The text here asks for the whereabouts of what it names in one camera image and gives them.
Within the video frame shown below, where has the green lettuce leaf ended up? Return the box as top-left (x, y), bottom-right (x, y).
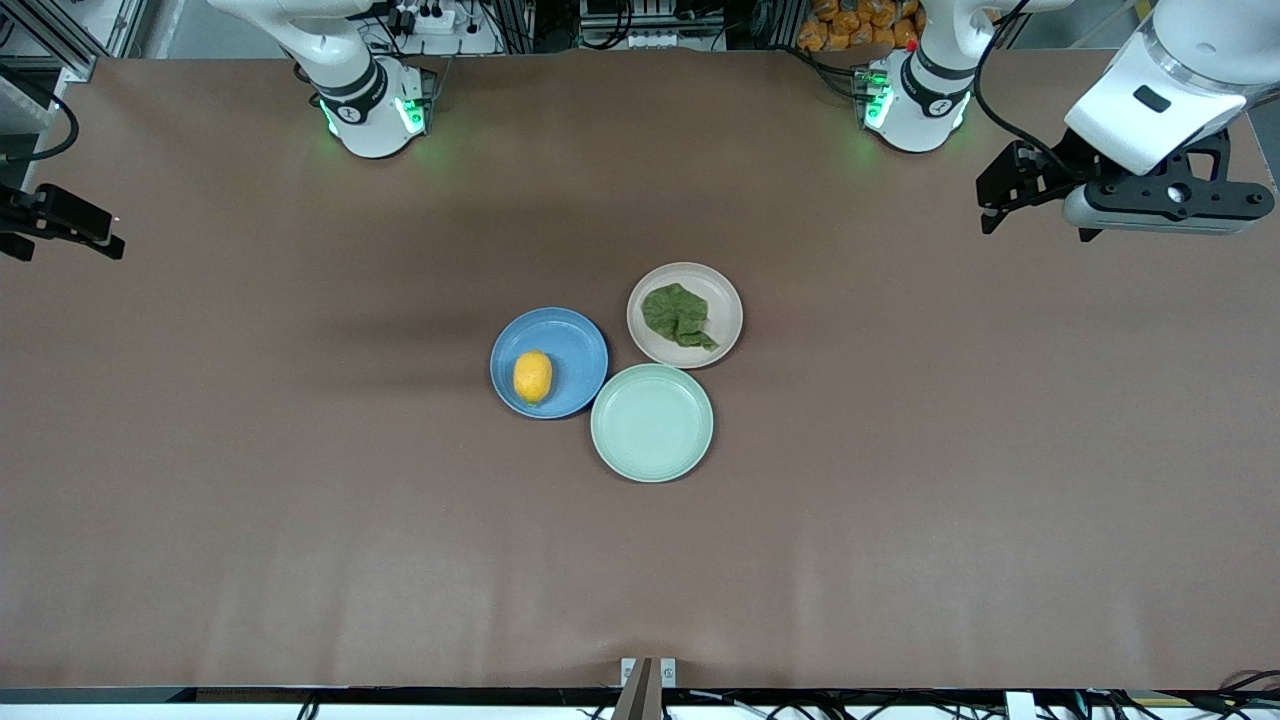
top-left (641, 283), bottom-right (721, 352)

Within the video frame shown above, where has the yellow lemon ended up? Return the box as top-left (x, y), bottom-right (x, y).
top-left (513, 350), bottom-right (554, 405)

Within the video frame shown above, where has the bag of oranges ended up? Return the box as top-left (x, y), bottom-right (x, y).
top-left (797, 0), bottom-right (926, 53)

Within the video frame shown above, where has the beige plate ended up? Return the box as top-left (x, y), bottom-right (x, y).
top-left (626, 262), bottom-right (744, 370)

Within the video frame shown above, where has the white power strip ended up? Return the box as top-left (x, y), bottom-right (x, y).
top-left (385, 0), bottom-right (463, 36)

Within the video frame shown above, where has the light green plate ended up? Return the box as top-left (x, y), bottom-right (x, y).
top-left (590, 363), bottom-right (715, 484)

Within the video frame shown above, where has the blue plate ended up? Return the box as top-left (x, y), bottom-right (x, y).
top-left (489, 306), bottom-right (610, 420)

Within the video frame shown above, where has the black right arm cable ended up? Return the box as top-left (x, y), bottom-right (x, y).
top-left (0, 72), bottom-right (80, 166)

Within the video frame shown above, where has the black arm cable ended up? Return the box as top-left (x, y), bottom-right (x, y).
top-left (0, 72), bottom-right (80, 166)
top-left (972, 0), bottom-right (1076, 171)

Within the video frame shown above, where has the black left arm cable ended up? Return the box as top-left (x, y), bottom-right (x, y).
top-left (972, 0), bottom-right (1076, 171)

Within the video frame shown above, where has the aluminium frame profile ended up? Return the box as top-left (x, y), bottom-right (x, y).
top-left (0, 0), bottom-right (151, 83)

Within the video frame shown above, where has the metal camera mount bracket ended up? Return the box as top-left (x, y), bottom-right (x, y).
top-left (620, 657), bottom-right (678, 720)

